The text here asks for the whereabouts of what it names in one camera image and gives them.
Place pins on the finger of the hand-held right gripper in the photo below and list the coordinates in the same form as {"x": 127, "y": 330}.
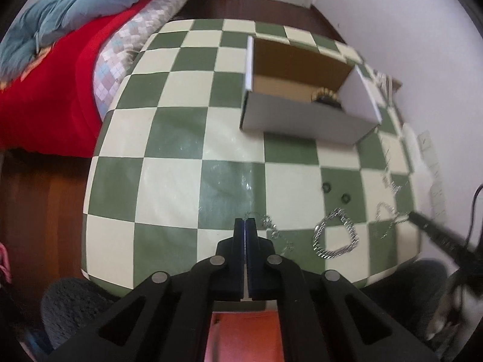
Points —
{"x": 437, "y": 233}

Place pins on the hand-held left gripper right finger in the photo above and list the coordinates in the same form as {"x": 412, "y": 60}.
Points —
{"x": 252, "y": 256}

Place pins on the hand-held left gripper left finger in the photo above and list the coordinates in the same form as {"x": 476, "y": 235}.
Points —
{"x": 240, "y": 256}

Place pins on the white cardboard box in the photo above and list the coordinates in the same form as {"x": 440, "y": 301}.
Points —
{"x": 302, "y": 94}

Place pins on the person's right leg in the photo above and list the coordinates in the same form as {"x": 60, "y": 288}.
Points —
{"x": 403, "y": 290}

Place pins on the person's leg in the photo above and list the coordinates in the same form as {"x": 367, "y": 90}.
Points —
{"x": 403, "y": 290}
{"x": 75, "y": 309}

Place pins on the orange stool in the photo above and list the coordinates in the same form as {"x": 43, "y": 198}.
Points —
{"x": 245, "y": 337}

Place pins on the green checkered tablecloth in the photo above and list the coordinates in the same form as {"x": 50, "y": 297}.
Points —
{"x": 181, "y": 151}

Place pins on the person's left leg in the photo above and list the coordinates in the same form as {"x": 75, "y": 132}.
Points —
{"x": 75, "y": 309}

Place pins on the pastel checked bed sheet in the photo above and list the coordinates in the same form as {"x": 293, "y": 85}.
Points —
{"x": 124, "y": 52}

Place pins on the pink striped cloth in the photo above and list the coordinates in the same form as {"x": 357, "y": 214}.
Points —
{"x": 3, "y": 264}

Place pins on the red blanket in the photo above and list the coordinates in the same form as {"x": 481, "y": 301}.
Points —
{"x": 56, "y": 94}

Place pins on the blue-grey quilt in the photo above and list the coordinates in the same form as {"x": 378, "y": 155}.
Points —
{"x": 64, "y": 11}

